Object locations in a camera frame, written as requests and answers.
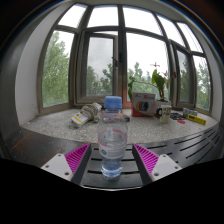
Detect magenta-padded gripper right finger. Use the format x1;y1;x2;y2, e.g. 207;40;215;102
131;142;184;186

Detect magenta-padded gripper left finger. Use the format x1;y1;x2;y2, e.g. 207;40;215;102
40;142;93;186

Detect clear blue-capped water bottle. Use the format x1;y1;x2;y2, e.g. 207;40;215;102
96;95;130;181

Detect white and yellow pack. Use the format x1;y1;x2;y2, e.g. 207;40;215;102
70;112;90;127

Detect dark colourful small box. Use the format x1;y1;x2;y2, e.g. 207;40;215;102
121;111;131;123

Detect white printed mug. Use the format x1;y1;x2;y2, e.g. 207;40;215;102
156;104;173;125

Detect black lattice trivet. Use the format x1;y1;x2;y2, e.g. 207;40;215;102
169;112;186;121

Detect red filament box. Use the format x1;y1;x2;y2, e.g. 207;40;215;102
131;91;157;118

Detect light blue patterned box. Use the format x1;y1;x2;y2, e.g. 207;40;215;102
182;107;199;118

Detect yellow glue box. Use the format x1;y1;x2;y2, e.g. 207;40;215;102
186;113;208;127

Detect potted red-flowered plant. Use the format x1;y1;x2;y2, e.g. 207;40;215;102
127;61;178;108

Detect dark-framed bay window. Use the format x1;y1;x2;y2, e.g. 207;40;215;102
36;2;214;117

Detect coiled white cable bundle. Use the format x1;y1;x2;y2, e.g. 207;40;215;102
81;102;103;123

